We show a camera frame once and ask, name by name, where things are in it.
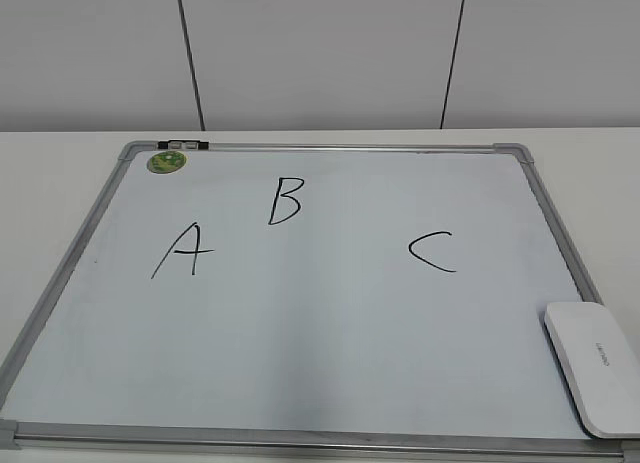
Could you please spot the white rectangular eraser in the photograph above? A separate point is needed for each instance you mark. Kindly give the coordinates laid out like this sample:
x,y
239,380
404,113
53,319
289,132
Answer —
x,y
601,370

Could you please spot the round green sticker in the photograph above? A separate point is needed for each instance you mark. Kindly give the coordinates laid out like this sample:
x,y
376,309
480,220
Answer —
x,y
166,162

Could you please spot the black and silver board clip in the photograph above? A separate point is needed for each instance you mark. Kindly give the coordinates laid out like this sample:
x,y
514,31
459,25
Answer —
x,y
187,145

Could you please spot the white whiteboard with grey frame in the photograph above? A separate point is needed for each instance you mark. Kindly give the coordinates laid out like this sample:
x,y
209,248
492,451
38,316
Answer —
x,y
377,299

